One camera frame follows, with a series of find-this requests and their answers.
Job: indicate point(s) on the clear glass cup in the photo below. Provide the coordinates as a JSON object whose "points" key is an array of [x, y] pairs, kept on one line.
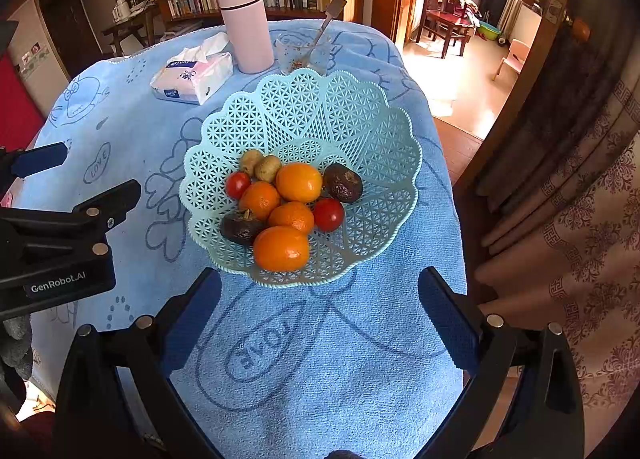
{"points": [[290, 56]]}

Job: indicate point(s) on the person's left hand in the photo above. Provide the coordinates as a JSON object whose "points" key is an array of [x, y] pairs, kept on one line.
{"points": [[17, 346]]}

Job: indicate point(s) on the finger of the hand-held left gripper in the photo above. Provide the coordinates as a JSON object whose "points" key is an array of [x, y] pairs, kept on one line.
{"points": [[40, 159], [75, 229]]}

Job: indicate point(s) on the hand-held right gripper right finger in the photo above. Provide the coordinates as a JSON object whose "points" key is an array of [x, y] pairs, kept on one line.
{"points": [[445, 319]]}

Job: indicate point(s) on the large orange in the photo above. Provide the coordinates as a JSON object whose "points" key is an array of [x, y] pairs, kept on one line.
{"points": [[281, 248]]}

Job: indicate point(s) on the wooden side table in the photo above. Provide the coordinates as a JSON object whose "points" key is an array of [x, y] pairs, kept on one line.
{"points": [[130, 29]]}

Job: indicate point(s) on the patterned beige curtain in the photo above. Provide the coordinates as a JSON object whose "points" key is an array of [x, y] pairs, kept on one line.
{"points": [[590, 264]]}

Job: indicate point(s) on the small orange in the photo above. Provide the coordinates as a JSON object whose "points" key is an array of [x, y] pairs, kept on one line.
{"points": [[291, 217], [298, 182], [259, 200]]}

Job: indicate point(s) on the pink thermos bottle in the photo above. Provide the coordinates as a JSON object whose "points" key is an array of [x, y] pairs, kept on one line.
{"points": [[245, 29]]}

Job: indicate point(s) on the red tomato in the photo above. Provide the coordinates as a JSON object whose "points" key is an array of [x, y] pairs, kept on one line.
{"points": [[237, 185], [328, 214]]}

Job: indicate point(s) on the dark brown water chestnut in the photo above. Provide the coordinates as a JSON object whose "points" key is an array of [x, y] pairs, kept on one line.
{"points": [[343, 182], [241, 229]]}

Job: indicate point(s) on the dark wooden door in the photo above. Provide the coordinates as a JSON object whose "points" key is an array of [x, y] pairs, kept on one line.
{"points": [[70, 24]]}

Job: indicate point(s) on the tissue pack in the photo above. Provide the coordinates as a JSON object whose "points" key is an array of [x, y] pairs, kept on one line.
{"points": [[195, 79]]}

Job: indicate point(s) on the small yellow longan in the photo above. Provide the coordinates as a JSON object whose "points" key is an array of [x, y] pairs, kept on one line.
{"points": [[268, 168], [249, 160]]}

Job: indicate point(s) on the green plastic basin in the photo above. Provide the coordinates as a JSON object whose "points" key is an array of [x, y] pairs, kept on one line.
{"points": [[489, 30]]}

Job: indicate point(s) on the metal spoon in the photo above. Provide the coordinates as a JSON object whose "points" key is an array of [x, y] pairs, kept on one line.
{"points": [[330, 14]]}

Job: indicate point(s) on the blue printed towel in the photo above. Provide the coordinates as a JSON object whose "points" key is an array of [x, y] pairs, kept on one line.
{"points": [[300, 364]]}

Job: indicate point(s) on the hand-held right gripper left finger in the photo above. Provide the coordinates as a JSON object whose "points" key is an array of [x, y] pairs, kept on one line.
{"points": [[195, 319]]}

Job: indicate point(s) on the white refrigerator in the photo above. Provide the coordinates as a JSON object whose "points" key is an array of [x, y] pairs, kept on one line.
{"points": [[35, 54]]}

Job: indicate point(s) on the red wooden chair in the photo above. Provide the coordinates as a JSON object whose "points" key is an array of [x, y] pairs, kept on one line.
{"points": [[442, 14]]}

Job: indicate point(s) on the light blue plastic basket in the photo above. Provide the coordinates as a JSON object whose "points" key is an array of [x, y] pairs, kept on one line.
{"points": [[310, 109]]}

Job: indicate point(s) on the small pink chair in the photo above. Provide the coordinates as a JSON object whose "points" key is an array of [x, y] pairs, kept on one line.
{"points": [[515, 56]]}

